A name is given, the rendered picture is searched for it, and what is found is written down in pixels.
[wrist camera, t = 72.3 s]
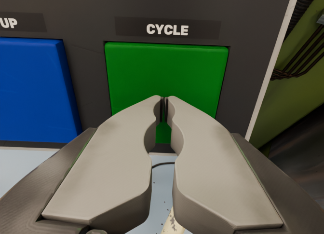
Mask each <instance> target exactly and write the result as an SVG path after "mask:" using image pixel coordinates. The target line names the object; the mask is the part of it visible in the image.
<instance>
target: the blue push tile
mask: <svg viewBox="0 0 324 234"><path fill-rule="evenodd" d="M82 132H83V131H82V126H81V121H80V116H79V111H78V107H77V102H76V98H75V93H74V89H73V84H72V80H71V75H70V71H69V66H68V60H67V56H66V51H65V47H64V42H63V39H45V38H21V37H0V140H9V141H33V142H57V143H69V142H71V141H72V140H73V139H74V138H76V137H77V136H78V135H80V134H81V133H82Z"/></svg>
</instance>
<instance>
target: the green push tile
mask: <svg viewBox="0 0 324 234"><path fill-rule="evenodd" d="M104 48H105V57H106V65H107V74H108V85H109V94H110V102H111V111H112V116H113V115H115V114H116V113H118V112H120V111H122V110H124V109H126V108H128V107H130V106H132V105H134V104H136V103H139V102H141V101H143V100H145V99H147V98H149V97H152V96H155V95H158V96H161V97H164V98H165V97H169V96H175V97H177V98H179V99H181V100H183V101H185V102H187V103H188V104H190V105H192V106H194V107H196V108H197V109H199V110H201V111H203V112H204V113H206V114H208V115H209V116H211V117H212V118H214V119H215V116H216V110H217V106H218V101H219V96H220V91H221V87H222V82H223V78H224V73H225V68H226V63H227V59H228V54H229V51H228V48H227V47H226V46H219V45H195V44H172V43H149V42H125V41H108V42H107V43H106V44H105V47H104ZM171 132H172V129H171V127H170V126H169V125H168V124H167V123H165V122H164V111H163V117H162V123H161V122H160V123H159V124H158V125H157V126H156V139H155V143H165V144H171Z"/></svg>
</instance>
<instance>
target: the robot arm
mask: <svg viewBox="0 0 324 234"><path fill-rule="evenodd" d="M163 111H164V122H165V123H167V124H168V125H169V126H170V127H171V129H172V132H171V148H172V149H173V150H174V151H175V153H176V154H177V156H178V157H177V158H176V160H175V168H174V178H173V188H172V198H173V212H174V218H175V220H176V222H177V223H178V224H179V225H181V226H182V227H184V228H185V229H187V230H188V231H190V232H191V233H193V234H324V210H323V209H322V208H321V207H320V205H319V204H318V203H317V202H316V201H315V200H314V199H313V198H312V197H311V196H310V195H309V194H308V193H307V192H306V191H305V190H304V189H303V188H301V187H300V186H299V185H298V184H297V183H296V182H295V181H294V180H293V179H291V178H290V177H289V176H288V175H287V174H286V173H284V172H283V171H282V170H281V169H280V168H279V167H278V166H277V165H275V164H274V163H273V162H272V161H271V160H269V159H268V158H267V157H266V156H265V155H264V154H262V153H261V152H260V151H259V150H258V149H256V148H255V147H254V146H253V145H252V144H251V143H249V142H248V141H247V140H246V139H245V138H243V137H242V136H241V135H240V134H239V133H230V132H229V131H228V130H227V129H226V128H225V127H224V126H223V125H221V124H220V123H219V122H218V121H216V120H215V119H214V118H212V117H211V116H209V115H208V114H206V113H204V112H203V111H201V110H199V109H197V108H196V107H194V106H192V105H190V104H188V103H187V102H185V101H183V100H181V99H179V98H177V97H175V96H169V97H165V98H164V97H161V96H158V95H155V96H152V97H149V98H147V99H145V100H143V101H141V102H139V103H136V104H134V105H132V106H130V107H128V108H126V109H124V110H122V111H120V112H118V113H116V114H115V115H113V116H112V117H110V118H109V119H107V120H106V121H105V122H103V123H102V124H101V125H100V126H99V127H98V128H91V127H89V128H88V129H86V130H85V131H84V132H82V133H81V134H80V135H78V136H77V137H76V138H74V139H73V140H72V141H71V142H69V143H68V144H67V145H65V146H64V147H63V148H61V149H60V150H59V151H57V152H56V153H55V154H53V155H52V156H51V157H49V158H48V159H47V160H45V161H44V162H43V163H41V164H40V165H39V166H37V167H36V168H34V169H33V170H32V171H31V172H29V173H28V174H27V175H26V176H24V177H23V178H22V179H21V180H20V181H18V182H17V183H16V184H15V185H14V186H13V187H12V188H11V189H10V190H9V191H8V192H7V193H6V194H5V195H4V196H2V197H1V198H0V234H125V233H127V232H129V231H130V230H132V229H134V228H135V227H137V226H139V225H141V224H142V223H144V222H145V221H146V220H147V218H148V216H149V210H150V202H151V193H152V159H151V157H150V156H149V152H150V151H151V150H152V149H153V148H154V147H155V139H156V126H157V125H158V124H159V123H160V122H161V123H162V117H163Z"/></svg>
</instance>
